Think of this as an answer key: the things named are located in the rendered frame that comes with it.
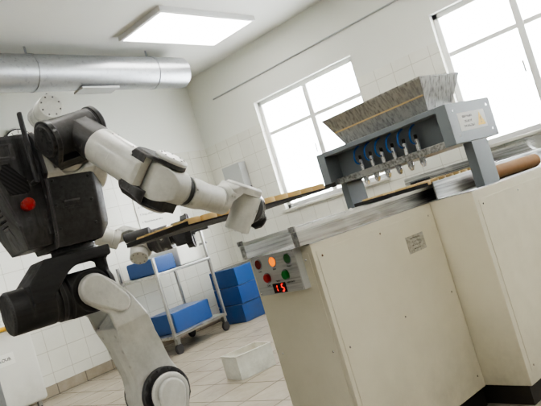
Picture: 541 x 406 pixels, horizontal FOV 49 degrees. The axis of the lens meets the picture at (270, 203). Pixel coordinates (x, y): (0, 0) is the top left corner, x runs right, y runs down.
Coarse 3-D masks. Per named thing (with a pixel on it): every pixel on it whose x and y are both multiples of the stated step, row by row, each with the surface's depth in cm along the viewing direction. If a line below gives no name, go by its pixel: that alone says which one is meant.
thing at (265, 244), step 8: (408, 192) 278; (328, 216) 242; (304, 224) 233; (280, 232) 225; (256, 240) 217; (264, 240) 219; (272, 240) 222; (280, 240) 224; (288, 240) 226; (240, 248) 215; (248, 248) 214; (256, 248) 216; (264, 248) 218; (272, 248) 221; (248, 256) 213
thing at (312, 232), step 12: (420, 192) 236; (432, 192) 241; (372, 204) 216; (384, 204) 221; (396, 204) 225; (408, 204) 229; (420, 204) 234; (336, 216) 203; (348, 216) 207; (360, 216) 211; (372, 216) 215; (384, 216) 219; (288, 228) 192; (300, 228) 192; (312, 228) 196; (324, 228) 199; (336, 228) 202; (348, 228) 206; (300, 240) 191; (312, 240) 194
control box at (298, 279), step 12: (276, 252) 200; (288, 252) 195; (300, 252) 195; (252, 264) 211; (264, 264) 206; (276, 264) 201; (288, 264) 197; (300, 264) 194; (276, 276) 203; (300, 276) 194; (264, 288) 209; (288, 288) 199; (300, 288) 195
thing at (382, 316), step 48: (336, 240) 200; (384, 240) 215; (432, 240) 232; (336, 288) 195; (384, 288) 209; (432, 288) 226; (288, 336) 209; (336, 336) 191; (384, 336) 204; (432, 336) 220; (288, 384) 215; (336, 384) 196; (384, 384) 199; (432, 384) 214; (480, 384) 232
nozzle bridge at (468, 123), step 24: (408, 120) 236; (432, 120) 238; (456, 120) 226; (480, 120) 236; (360, 144) 262; (384, 144) 258; (408, 144) 248; (432, 144) 240; (456, 144) 223; (480, 144) 233; (336, 168) 277; (360, 168) 270; (384, 168) 254; (480, 168) 229; (360, 192) 286
